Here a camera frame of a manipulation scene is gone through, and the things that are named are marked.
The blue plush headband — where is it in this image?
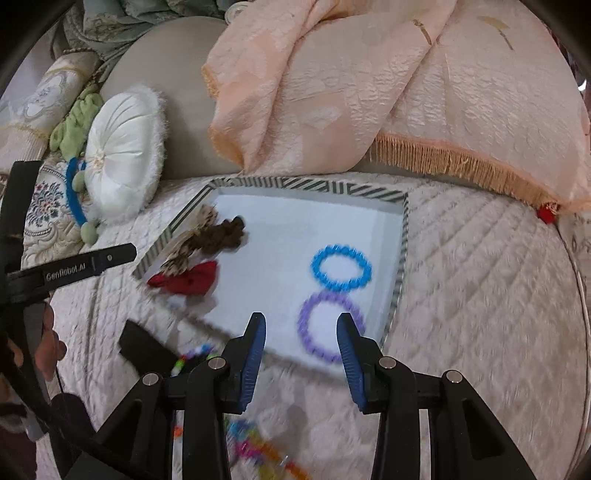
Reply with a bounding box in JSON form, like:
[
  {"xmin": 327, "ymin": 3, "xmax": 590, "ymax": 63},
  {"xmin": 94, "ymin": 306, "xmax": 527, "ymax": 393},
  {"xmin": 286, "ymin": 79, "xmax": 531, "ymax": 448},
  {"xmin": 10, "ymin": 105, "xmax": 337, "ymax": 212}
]
[{"xmin": 65, "ymin": 157, "xmax": 98, "ymax": 245}]

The brown scrunchie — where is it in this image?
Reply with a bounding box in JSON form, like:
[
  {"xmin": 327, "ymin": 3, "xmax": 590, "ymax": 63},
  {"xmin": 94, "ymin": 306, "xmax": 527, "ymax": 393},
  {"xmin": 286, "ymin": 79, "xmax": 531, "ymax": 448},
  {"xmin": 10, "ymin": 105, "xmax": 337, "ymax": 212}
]
[{"xmin": 193, "ymin": 216, "xmax": 245, "ymax": 256}]

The green plush toy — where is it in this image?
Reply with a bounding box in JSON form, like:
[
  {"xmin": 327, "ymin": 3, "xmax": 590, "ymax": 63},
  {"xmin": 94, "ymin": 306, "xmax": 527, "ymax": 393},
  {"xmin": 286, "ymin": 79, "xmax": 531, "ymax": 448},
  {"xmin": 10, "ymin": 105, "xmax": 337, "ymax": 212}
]
[{"xmin": 49, "ymin": 89, "xmax": 103, "ymax": 161}]

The striped shallow tray box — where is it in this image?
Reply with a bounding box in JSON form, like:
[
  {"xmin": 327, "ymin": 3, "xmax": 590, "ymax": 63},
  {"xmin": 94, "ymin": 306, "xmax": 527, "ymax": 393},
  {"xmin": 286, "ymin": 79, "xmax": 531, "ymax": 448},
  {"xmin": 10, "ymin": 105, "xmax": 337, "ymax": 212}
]
[{"xmin": 133, "ymin": 177, "xmax": 409, "ymax": 378}]

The red bow hair clip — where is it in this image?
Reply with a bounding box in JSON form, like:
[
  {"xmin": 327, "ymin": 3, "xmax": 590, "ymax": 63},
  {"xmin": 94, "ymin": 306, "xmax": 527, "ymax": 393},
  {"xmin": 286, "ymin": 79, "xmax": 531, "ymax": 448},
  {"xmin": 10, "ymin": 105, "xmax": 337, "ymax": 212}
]
[{"xmin": 147, "ymin": 260, "xmax": 218, "ymax": 296}]

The embroidered floral pillow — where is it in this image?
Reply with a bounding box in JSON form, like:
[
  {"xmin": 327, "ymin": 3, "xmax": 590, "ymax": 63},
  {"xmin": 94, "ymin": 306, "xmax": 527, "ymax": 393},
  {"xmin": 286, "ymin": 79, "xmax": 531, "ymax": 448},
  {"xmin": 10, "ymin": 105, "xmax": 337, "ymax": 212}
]
[{"xmin": 21, "ymin": 152, "xmax": 99, "ymax": 268}]

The quilted cream bedspread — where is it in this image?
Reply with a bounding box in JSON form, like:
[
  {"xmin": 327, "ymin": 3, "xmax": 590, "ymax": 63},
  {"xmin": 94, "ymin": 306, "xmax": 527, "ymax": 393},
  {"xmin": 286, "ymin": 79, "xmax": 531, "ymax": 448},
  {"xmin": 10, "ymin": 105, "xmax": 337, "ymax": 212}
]
[{"xmin": 51, "ymin": 173, "xmax": 590, "ymax": 479}]

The peach fringed blanket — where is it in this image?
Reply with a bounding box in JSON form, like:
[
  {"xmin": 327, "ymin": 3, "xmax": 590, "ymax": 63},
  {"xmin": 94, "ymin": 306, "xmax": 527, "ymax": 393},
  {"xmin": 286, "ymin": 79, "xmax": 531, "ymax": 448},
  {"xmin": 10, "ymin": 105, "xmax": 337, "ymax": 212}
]
[{"xmin": 202, "ymin": 1, "xmax": 590, "ymax": 212}]

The white round satin cushion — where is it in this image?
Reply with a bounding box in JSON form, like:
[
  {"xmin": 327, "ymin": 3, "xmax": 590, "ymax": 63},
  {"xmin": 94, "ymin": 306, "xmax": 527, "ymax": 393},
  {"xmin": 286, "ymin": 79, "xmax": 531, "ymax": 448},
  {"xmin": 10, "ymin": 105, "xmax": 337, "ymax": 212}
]
[{"xmin": 84, "ymin": 85, "xmax": 167, "ymax": 223}]

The purple bead bracelet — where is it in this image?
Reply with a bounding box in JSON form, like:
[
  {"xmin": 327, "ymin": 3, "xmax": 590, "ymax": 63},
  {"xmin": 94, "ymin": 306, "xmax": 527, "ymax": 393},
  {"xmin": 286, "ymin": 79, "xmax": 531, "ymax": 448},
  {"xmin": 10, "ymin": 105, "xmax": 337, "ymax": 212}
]
[{"xmin": 296, "ymin": 290, "xmax": 367, "ymax": 365}]

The floral cream bed skirt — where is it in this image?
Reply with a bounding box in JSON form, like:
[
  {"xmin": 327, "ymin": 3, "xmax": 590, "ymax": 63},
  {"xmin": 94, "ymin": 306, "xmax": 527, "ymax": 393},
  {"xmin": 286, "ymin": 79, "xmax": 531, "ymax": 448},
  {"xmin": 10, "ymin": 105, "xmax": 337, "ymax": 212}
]
[{"xmin": 558, "ymin": 210, "xmax": 591, "ymax": 292}]

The blue bead bracelet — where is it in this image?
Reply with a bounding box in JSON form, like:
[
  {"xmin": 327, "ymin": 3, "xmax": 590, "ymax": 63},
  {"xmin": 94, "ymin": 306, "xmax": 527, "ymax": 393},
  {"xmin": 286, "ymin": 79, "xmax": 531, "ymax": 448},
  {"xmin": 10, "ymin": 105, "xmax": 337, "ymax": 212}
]
[{"xmin": 309, "ymin": 244, "xmax": 374, "ymax": 292}]

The leopard print hair bow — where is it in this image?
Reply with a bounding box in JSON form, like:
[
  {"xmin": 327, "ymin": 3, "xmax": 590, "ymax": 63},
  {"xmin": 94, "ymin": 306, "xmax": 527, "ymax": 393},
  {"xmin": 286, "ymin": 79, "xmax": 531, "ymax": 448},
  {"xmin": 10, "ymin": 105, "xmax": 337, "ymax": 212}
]
[{"xmin": 159, "ymin": 204, "xmax": 218, "ymax": 277}]

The person's left hand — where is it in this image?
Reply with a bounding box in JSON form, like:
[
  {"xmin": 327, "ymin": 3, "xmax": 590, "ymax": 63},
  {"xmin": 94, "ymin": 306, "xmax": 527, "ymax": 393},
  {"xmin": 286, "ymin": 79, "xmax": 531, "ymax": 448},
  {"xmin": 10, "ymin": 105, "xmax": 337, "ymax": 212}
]
[{"xmin": 0, "ymin": 303, "xmax": 68, "ymax": 425}]

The small red tassel knot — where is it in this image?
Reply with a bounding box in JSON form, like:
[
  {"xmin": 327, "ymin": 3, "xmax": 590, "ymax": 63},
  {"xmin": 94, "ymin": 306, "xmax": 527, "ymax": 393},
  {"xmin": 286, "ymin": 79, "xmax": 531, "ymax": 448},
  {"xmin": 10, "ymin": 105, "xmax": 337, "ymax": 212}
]
[{"xmin": 536, "ymin": 203, "xmax": 560, "ymax": 225}]

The cream bolster pillow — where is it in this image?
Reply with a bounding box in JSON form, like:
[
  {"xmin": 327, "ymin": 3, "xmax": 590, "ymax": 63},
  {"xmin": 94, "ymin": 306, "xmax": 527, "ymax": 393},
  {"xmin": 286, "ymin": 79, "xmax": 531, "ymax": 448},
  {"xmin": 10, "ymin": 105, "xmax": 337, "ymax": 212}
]
[{"xmin": 1, "ymin": 51, "xmax": 99, "ymax": 175}]

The black cloth pouch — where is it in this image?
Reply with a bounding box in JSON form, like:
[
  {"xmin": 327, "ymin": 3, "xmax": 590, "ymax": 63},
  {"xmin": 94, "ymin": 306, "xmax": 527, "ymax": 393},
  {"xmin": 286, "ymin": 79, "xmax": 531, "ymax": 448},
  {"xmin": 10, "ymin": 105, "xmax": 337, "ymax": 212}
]
[{"xmin": 118, "ymin": 320, "xmax": 178, "ymax": 378}]

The green damask curtain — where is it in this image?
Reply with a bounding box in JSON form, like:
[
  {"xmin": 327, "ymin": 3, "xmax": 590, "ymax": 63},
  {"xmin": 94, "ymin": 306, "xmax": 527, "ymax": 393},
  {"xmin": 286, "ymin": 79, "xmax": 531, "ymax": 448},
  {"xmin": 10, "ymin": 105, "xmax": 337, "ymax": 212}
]
[{"xmin": 62, "ymin": 0, "xmax": 232, "ymax": 66}]

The multicolour round bead bracelet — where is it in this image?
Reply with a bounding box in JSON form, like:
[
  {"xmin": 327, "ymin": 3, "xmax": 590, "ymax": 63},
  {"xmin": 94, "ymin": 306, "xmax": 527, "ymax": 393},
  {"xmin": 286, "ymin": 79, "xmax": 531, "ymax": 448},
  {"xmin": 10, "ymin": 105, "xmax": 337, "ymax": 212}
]
[{"xmin": 170, "ymin": 343, "xmax": 223, "ymax": 377}]

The orange rainbow bead bracelet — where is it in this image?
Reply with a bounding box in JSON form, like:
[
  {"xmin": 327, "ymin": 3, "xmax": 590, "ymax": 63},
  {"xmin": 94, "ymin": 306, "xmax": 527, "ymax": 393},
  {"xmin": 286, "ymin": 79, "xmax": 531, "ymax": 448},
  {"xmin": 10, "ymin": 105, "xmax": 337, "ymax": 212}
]
[{"xmin": 239, "ymin": 433, "xmax": 316, "ymax": 480}]

